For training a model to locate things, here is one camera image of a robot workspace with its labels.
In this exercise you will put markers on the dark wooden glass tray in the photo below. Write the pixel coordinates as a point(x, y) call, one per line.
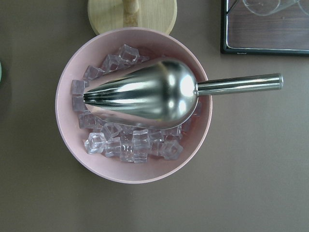
point(283, 33)

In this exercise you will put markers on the wine glass upper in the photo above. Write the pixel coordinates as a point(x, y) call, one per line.
point(267, 7)

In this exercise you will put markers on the wooden mug tree stand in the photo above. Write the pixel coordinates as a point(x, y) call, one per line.
point(107, 15)

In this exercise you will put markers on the pink ice bowl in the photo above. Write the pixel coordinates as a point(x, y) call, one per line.
point(157, 153)

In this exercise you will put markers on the steel ice scoop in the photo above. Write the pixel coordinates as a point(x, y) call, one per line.
point(164, 94)

